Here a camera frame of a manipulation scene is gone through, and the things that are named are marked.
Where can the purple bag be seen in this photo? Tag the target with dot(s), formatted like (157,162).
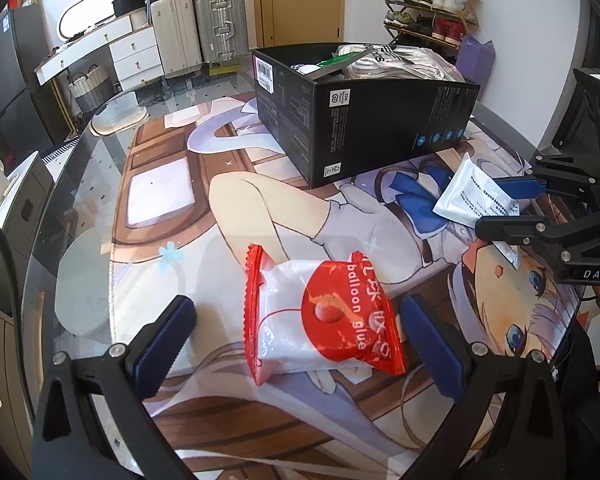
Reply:
(475,60)

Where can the white suitcase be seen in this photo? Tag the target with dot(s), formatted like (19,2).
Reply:
(176,35)

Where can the shoe rack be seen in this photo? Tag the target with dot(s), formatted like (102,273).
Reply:
(472,15)

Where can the white vanity desk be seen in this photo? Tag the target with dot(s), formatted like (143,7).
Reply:
(80,52)

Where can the printed table mat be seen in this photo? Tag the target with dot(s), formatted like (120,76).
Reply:
(280,220)

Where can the black fridge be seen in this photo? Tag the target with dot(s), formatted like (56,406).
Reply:
(15,85)

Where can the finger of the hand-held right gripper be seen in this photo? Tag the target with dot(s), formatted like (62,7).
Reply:
(510,227)
(522,186)

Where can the white drawer unit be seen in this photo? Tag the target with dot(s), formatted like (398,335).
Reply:
(136,60)

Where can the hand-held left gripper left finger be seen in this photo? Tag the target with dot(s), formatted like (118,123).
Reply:
(162,345)

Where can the wooden door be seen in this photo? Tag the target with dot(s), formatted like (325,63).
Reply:
(302,2)

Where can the white foil pouch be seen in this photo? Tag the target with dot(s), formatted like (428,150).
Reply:
(472,190)

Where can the clear bag with green label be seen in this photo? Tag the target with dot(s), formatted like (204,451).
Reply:
(337,62)

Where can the grey side cabinet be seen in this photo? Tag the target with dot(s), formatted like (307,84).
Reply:
(20,220)

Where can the silver suitcase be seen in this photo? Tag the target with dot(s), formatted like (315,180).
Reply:
(222,22)

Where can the woven basket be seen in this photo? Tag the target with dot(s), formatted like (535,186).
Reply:
(92,90)

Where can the oval mirror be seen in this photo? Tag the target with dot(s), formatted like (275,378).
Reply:
(87,12)

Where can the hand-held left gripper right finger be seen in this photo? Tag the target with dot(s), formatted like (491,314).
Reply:
(435,347)

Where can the red and white packet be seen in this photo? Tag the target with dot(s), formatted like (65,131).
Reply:
(290,310)

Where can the black cardboard box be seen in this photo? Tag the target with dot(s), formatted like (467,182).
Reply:
(360,130)

